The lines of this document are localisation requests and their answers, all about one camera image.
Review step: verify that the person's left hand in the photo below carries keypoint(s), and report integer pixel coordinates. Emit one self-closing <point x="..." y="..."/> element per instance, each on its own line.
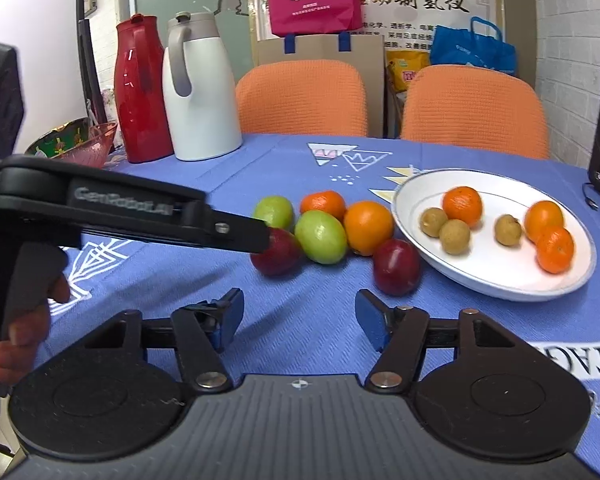
<point x="22" y="340"/>

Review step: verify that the yellow snack bag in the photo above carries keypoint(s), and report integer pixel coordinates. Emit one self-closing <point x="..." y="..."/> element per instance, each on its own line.
<point x="405" y="70"/>

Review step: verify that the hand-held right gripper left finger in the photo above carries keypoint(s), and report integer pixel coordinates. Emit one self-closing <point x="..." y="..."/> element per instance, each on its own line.
<point x="232" y="312"/>

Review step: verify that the green patterned bowl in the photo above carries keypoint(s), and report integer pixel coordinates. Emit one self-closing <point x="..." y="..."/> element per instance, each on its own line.
<point x="57" y="142"/>

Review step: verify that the white porcelain plate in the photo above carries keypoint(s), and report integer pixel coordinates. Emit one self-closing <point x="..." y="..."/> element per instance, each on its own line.
<point x="480" y="272"/>

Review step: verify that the brown longan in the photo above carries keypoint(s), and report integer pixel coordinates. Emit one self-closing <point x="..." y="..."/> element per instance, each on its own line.
<point x="456" y="237"/>
<point x="432" y="221"/>
<point x="508" y="230"/>

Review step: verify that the blue printed tablecloth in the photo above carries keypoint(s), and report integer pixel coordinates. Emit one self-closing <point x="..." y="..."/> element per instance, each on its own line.
<point x="305" y="170"/>

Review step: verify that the wall poster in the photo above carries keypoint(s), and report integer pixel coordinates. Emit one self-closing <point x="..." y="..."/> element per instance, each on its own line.
<point x="430" y="5"/>

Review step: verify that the green jujube fruit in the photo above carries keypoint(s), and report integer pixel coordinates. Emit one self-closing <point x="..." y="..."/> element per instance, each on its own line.
<point x="275" y="210"/>
<point x="320" y="236"/>

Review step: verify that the red plum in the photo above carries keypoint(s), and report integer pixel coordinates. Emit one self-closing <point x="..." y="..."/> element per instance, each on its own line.
<point x="280" y="261"/>
<point x="396" y="267"/>

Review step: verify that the white thermos jug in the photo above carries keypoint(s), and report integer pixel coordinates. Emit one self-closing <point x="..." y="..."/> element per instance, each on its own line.
<point x="205" y="105"/>

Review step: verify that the blue tote bag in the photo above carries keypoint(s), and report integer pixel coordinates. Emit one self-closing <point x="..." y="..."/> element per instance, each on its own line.
<point x="472" y="50"/>

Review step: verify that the red thermos jug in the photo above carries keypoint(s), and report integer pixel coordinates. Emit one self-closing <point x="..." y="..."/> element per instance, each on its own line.
<point x="140" y="100"/>

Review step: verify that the orange fabric chair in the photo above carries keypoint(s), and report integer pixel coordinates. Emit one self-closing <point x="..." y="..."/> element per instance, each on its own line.
<point x="300" y="100"/>
<point x="475" y="110"/>

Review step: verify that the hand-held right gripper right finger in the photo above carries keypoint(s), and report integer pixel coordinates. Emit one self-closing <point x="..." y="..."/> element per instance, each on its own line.
<point x="370" y="317"/>

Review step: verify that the smooth round orange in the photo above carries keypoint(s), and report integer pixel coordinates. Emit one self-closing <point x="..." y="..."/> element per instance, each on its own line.
<point x="367" y="227"/>
<point x="544" y="217"/>

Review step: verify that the small rough tangerine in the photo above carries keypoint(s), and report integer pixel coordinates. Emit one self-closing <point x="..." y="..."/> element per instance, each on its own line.
<point x="555" y="250"/>
<point x="323" y="204"/>
<point x="462" y="205"/>

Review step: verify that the magenta tote bag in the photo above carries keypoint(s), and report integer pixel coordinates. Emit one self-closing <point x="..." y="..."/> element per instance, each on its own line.
<point x="310" y="0"/>

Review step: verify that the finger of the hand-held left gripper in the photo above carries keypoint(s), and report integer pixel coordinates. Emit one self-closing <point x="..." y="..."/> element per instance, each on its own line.
<point x="240" y="235"/>

